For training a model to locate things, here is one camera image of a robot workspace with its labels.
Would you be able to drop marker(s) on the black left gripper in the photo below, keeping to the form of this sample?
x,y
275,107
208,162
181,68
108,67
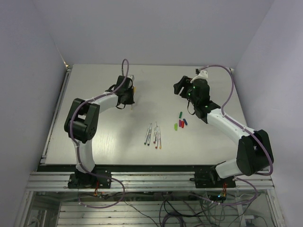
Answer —
x,y
131,100

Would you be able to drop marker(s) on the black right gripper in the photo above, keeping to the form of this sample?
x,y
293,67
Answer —
x,y
184,82

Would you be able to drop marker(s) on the yellow ended white pen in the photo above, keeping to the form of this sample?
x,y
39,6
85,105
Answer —
x,y
134,92

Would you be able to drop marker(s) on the green ended white pen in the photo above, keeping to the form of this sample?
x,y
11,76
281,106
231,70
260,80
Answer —
x,y
147,135

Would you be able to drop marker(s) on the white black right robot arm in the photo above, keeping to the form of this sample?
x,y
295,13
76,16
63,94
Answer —
x,y
254,152

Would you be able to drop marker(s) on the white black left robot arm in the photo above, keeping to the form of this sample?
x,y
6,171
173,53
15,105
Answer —
x,y
82,121

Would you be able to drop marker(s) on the blue ended white pen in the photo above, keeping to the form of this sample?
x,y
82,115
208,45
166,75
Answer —
x,y
149,135

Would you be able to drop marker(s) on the red ended white pen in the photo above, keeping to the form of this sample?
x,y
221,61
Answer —
x,y
156,145

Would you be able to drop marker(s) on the purple ended white pen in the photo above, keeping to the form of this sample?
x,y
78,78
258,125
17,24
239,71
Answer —
x,y
155,133

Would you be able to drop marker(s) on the orange ended white pen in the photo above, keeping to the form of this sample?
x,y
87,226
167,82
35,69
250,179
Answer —
x,y
159,138

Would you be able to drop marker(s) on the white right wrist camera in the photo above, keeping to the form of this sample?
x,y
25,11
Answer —
x,y
200,74

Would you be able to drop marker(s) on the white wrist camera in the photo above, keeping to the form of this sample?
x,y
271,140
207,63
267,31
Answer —
x,y
131,77
200,74

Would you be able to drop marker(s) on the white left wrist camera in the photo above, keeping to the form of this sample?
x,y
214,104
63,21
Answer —
x,y
131,77

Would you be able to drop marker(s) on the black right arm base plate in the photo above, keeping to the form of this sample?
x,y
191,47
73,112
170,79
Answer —
x,y
211,180

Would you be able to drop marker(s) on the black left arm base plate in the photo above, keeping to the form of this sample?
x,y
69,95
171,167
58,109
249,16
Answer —
x,y
79,180

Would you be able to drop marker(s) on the aluminium extrusion frame rail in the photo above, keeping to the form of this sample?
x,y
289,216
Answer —
x,y
152,181

